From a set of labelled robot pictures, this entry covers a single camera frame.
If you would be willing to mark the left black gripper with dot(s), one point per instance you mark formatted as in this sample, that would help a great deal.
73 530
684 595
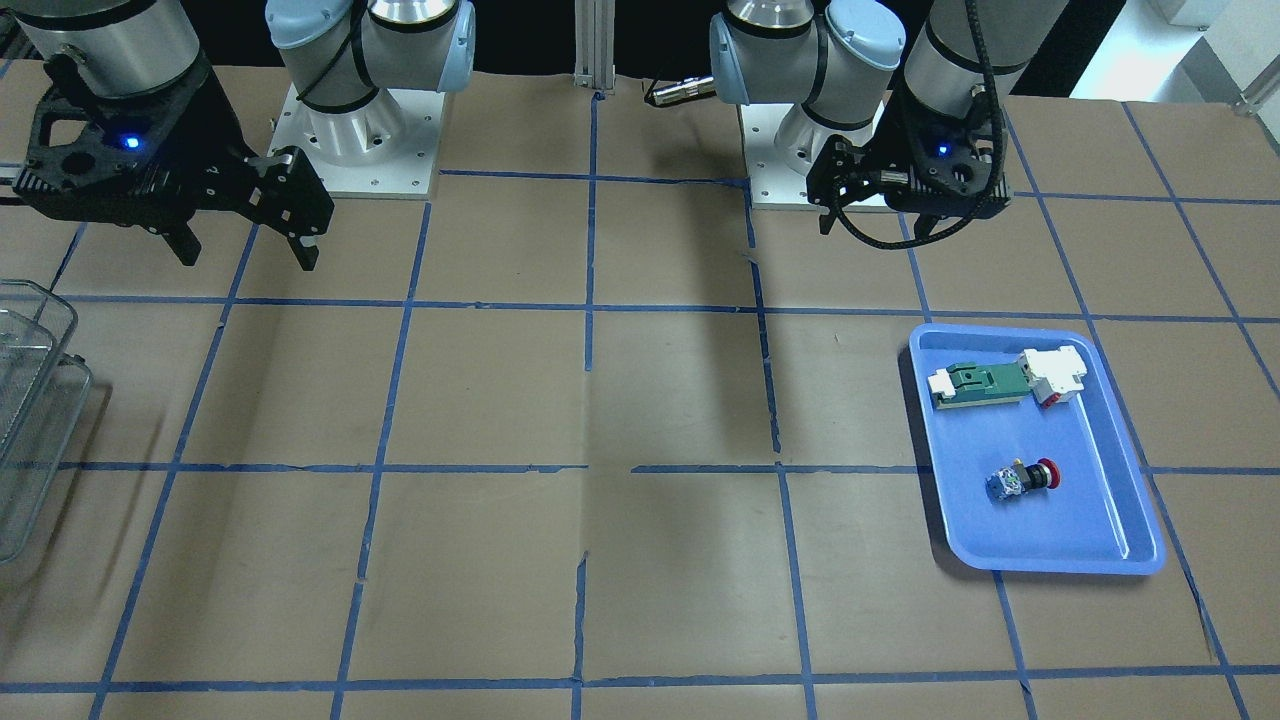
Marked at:
893 140

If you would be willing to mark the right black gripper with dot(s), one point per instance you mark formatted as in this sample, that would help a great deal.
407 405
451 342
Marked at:
208 120

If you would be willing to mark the red emergency stop button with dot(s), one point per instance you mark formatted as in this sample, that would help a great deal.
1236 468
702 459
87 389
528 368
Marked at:
1019 478

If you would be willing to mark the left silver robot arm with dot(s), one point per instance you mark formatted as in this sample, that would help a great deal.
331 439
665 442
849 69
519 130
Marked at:
841 60

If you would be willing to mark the green white terminal block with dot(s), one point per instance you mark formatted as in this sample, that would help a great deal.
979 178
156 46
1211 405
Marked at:
972 384

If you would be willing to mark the white circuit breaker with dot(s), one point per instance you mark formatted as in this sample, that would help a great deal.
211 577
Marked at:
1053 376

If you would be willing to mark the blue plastic tray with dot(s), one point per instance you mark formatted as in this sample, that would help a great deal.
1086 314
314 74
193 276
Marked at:
1099 521

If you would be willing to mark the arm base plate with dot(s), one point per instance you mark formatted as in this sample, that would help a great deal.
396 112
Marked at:
780 143
386 150

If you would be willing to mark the metal wire mesh shelf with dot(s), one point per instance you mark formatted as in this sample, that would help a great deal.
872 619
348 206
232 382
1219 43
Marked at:
43 393

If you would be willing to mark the aluminium frame post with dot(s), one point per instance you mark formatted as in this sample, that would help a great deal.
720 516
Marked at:
593 32

